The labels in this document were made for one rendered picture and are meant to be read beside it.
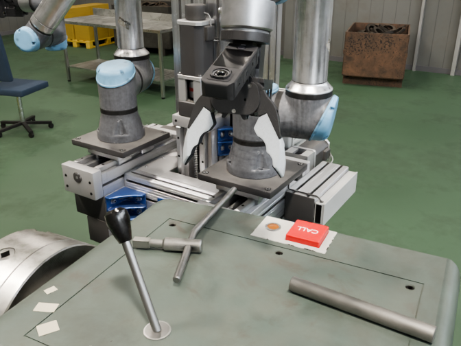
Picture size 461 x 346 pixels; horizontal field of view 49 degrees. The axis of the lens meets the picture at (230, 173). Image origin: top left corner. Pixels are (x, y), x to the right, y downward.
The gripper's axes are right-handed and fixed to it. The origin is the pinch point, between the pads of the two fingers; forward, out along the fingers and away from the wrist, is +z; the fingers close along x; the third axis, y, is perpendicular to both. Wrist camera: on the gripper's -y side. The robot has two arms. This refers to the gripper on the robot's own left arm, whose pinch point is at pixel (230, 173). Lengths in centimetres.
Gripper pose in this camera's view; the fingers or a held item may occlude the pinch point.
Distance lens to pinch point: 72.9
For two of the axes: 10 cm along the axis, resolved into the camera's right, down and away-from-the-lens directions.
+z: -0.8, 9.8, 1.9
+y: 2.9, -1.6, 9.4
